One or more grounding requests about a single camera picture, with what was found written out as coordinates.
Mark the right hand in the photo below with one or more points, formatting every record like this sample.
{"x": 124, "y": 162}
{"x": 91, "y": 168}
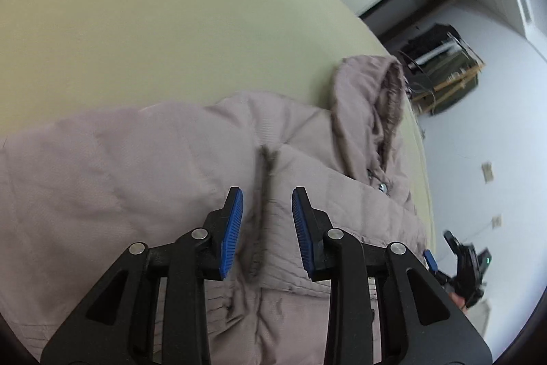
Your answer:
{"x": 459, "y": 301}

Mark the dark green hanging jacket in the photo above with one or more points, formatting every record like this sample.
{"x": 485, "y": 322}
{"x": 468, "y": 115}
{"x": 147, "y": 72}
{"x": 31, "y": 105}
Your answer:
{"x": 452, "y": 76}

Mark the wall socket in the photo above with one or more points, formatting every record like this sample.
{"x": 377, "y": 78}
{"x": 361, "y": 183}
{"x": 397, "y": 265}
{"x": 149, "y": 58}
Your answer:
{"x": 496, "y": 221}
{"x": 487, "y": 171}

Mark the olive green bed sheet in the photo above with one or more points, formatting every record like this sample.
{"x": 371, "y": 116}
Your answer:
{"x": 64, "y": 58}

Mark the wooden clothes rack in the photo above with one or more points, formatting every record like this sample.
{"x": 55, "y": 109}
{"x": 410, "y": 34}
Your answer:
{"x": 418, "y": 83}

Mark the mauve quilted down jacket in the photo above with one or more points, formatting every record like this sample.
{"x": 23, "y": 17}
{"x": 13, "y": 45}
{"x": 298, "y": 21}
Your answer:
{"x": 76, "y": 193}

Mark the upper wall socket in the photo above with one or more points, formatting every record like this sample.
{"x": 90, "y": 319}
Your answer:
{"x": 487, "y": 171}

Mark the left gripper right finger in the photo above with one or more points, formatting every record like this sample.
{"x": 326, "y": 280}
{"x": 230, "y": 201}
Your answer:
{"x": 387, "y": 289}

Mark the lower wall socket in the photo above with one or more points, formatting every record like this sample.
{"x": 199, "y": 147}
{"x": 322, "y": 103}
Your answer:
{"x": 496, "y": 221}

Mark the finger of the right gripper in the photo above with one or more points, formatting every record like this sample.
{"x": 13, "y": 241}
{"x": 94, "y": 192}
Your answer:
{"x": 430, "y": 260}

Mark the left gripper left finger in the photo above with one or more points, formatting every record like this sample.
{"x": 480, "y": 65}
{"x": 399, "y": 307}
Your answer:
{"x": 115, "y": 322}

